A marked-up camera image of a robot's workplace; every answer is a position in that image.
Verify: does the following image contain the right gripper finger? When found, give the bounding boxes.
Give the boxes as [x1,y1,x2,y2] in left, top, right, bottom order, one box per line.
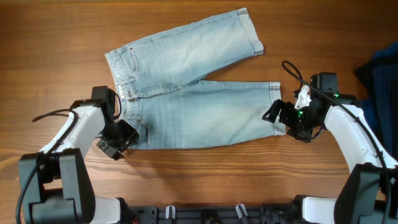
[262,100,287,123]
[287,128,312,143]

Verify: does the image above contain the light blue denim shorts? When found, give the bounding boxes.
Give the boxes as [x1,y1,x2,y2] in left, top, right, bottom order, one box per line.
[105,8,286,149]

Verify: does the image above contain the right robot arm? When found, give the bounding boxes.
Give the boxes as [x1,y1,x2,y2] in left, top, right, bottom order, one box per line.
[262,72,397,223]

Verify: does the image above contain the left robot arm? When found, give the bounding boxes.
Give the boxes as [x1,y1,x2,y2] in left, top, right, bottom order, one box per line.
[16,86,139,223]

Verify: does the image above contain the dark blue clothes pile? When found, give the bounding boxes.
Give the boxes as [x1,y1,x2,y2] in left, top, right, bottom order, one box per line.
[354,42,397,158]

